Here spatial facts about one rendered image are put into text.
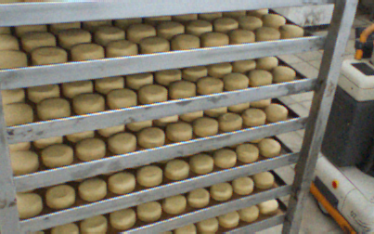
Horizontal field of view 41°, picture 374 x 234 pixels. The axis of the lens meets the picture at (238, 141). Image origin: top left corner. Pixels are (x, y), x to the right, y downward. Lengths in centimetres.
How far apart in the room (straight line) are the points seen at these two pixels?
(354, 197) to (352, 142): 28
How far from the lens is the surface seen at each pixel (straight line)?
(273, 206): 123
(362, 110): 251
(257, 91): 94
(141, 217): 104
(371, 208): 250
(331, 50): 98
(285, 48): 93
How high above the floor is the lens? 174
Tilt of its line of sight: 32 degrees down
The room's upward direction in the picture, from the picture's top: 9 degrees clockwise
